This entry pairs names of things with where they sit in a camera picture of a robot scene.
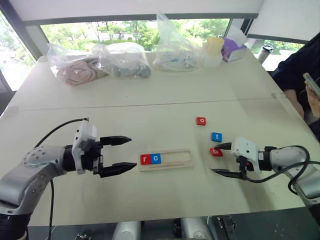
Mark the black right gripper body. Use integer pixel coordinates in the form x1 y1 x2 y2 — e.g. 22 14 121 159
235 154 253 180

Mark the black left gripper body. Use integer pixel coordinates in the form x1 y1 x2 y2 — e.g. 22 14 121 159
80 139 105 176

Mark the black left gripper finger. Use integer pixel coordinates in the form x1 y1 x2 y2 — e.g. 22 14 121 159
99 135 133 147
100 162 138 179

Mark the smartphone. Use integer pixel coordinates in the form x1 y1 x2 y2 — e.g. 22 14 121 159
302 72 320 100

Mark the red letter b block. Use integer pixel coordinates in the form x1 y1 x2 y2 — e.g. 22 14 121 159
209 147 224 158

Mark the blue letter t block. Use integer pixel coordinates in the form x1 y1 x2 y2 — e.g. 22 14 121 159
210 131 224 144

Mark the blue letter o block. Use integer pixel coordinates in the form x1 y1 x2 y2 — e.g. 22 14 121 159
150 153 163 165

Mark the wooden letter tray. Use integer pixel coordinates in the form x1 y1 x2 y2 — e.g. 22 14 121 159
138 148 195 173

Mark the silver rounded robot part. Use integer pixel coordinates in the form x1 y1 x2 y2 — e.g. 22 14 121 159
111 220 142 240
180 216 214 240

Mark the person's bare hand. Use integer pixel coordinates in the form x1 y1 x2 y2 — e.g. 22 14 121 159
306 86 320 119

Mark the plastic bag with grey items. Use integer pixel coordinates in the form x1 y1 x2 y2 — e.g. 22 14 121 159
91 41 152 80

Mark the plastic bag with pink items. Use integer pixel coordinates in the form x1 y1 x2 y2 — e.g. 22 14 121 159
46 43 109 87

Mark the yellow and white container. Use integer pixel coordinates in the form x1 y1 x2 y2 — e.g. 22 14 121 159
201 36 225 69

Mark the purple and white box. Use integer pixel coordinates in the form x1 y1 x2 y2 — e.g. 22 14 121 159
220 24 249 63

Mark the white tumbler with black lid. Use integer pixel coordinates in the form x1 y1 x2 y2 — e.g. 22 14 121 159
257 44 274 64

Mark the tall clear plastic bag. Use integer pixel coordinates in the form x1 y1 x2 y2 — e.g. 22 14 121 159
152 11 204 73

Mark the person in dark clothing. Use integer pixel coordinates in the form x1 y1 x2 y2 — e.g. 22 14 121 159
270 31 320 135

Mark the white roller blind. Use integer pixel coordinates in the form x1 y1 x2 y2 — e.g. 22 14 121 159
245 0 320 45
8 0 265 26

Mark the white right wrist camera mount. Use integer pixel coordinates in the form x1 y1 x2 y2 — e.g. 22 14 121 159
230 136 261 174

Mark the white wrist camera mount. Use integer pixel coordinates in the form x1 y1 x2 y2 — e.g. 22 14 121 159
230 136 261 174
71 119 99 175

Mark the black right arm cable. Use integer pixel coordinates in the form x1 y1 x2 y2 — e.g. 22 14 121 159
238 145 320 194

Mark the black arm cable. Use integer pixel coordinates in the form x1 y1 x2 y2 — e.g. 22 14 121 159
34 117 90 240
238 145 320 194

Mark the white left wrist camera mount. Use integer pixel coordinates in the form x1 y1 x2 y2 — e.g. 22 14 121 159
71 119 99 175

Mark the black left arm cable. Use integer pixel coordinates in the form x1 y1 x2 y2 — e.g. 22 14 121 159
34 117 90 240

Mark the black metal bracket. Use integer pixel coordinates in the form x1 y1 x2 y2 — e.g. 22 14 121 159
215 215 237 240

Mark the dark window frame post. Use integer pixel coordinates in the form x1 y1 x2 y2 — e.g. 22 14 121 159
0 0 44 61

